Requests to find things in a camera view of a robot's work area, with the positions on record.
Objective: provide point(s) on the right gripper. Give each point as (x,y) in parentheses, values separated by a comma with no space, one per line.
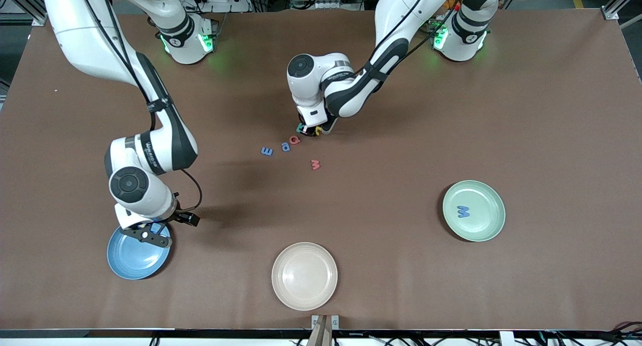
(179,216)

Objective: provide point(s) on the green plate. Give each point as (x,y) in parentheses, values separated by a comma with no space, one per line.
(481,220)

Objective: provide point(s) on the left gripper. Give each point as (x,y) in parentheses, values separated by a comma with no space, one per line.
(307,129)

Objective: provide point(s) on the blue plate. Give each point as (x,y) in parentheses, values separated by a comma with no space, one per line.
(135,263)

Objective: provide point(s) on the metal table edge bracket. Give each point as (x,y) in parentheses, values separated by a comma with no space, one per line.
(335,321)

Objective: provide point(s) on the pink foam letter Q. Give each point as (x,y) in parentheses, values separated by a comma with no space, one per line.
(292,142)

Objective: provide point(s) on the aluminium frame profile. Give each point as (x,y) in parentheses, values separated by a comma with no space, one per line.
(30,15)
(613,12)

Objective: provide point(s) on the beige wooden pole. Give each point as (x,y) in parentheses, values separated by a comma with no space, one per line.
(320,336)

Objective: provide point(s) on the blue foam letter E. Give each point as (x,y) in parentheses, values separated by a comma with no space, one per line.
(267,151)

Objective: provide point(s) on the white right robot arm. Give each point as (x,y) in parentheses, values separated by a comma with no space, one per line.
(90,35)

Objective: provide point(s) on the white edge bracket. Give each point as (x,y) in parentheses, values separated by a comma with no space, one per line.
(506,338)

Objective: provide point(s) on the beige plate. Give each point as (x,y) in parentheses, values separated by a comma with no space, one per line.
(304,276)

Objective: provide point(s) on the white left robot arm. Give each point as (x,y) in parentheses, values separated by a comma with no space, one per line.
(388,7)

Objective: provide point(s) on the blue foam letter M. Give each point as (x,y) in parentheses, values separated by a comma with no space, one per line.
(463,211)

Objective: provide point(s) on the pink foam lowercase w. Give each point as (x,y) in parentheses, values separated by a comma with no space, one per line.
(315,164)

